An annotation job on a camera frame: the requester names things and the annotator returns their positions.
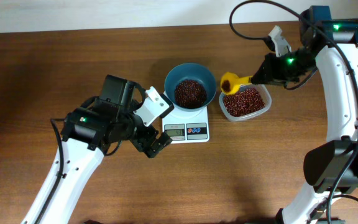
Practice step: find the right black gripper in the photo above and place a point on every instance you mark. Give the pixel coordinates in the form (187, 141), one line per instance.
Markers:
(268, 69)

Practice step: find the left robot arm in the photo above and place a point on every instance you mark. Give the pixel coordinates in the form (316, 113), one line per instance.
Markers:
(123, 111)

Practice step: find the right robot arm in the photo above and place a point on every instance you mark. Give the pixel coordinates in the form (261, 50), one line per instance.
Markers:
(331, 171)

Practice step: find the white digital kitchen scale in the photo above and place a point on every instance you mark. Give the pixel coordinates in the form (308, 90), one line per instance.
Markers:
(187, 125)

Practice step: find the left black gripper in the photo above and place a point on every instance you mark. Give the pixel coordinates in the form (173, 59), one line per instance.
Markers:
(148, 143)

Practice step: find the red adzuki beans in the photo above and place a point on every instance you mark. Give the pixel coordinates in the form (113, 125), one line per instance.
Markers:
(190, 94)

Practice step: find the clear plastic bean container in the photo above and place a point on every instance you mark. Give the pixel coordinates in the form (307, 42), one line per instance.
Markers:
(249, 102)

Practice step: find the blue plastic bowl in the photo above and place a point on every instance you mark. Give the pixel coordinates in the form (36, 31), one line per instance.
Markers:
(190, 71)

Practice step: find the yellow plastic measuring scoop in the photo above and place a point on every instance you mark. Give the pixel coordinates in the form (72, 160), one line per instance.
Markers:
(230, 83)

